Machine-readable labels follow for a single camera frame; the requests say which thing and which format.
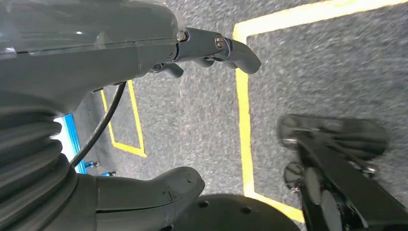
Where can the blue metal shelf rack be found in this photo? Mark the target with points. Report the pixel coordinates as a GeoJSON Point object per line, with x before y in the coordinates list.
{"type": "Point", "coordinates": [73, 140]}

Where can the black wheeled robot chassis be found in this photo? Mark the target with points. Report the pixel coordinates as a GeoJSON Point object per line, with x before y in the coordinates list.
{"type": "Point", "coordinates": [344, 178]}

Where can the yellow floor tape square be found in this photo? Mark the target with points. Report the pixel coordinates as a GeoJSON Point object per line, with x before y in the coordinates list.
{"type": "Point", "coordinates": [243, 127]}

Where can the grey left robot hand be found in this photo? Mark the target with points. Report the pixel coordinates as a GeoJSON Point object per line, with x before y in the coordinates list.
{"type": "Point", "coordinates": [79, 47]}

